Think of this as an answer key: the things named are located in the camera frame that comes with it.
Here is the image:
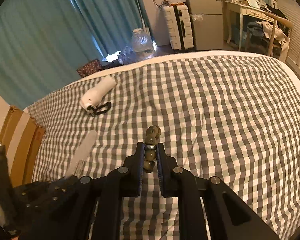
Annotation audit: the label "white mattress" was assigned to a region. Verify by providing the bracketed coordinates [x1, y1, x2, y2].
[22, 50, 300, 110]

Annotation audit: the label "wooden chair with clothes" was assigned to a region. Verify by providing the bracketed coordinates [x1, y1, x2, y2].
[247, 21, 290, 55]

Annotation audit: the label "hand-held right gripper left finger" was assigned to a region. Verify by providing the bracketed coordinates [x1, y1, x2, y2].
[27, 142, 145, 240]

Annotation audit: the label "pack of water bottles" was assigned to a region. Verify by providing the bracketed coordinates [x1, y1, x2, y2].
[117, 45, 135, 64]

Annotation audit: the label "dark patterned bag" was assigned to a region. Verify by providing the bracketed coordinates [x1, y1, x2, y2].
[77, 59, 103, 78]

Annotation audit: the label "brown cardboard box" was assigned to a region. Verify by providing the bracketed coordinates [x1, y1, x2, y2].
[0, 105, 46, 188]

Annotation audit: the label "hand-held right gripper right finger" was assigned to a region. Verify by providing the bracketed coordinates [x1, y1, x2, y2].
[156, 142, 282, 240]

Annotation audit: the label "large clear water jug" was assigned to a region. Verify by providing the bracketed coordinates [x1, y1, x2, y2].
[131, 27, 155, 59]

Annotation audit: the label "white handheld device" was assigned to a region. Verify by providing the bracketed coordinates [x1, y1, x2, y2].
[80, 75, 115, 112]

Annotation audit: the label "green bead bracelet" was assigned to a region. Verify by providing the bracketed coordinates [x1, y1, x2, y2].
[143, 125, 162, 174]

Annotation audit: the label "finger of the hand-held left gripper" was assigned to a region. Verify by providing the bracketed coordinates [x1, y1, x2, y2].
[14, 176, 82, 230]

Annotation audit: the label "white dressing table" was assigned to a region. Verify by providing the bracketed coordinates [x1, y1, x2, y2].
[225, 0, 278, 52]

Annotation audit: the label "white suitcase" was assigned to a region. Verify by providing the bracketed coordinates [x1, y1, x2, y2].
[162, 4, 194, 50]

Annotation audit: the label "white louvered wardrobe doors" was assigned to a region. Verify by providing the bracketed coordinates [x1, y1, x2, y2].
[275, 0, 300, 80]

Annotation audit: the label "small grey fridge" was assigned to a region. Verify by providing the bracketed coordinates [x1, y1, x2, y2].
[185, 0, 228, 51]

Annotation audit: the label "grey checked bed sheet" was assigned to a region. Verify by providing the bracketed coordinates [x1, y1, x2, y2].
[25, 55, 300, 240]

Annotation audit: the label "black loop strap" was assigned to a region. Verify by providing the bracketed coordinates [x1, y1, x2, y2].
[91, 102, 112, 116]

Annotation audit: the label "black clothes heap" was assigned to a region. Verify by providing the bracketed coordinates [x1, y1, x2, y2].
[100, 57, 122, 69]

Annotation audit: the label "grey comb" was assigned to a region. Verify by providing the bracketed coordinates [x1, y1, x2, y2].
[65, 131, 98, 179]

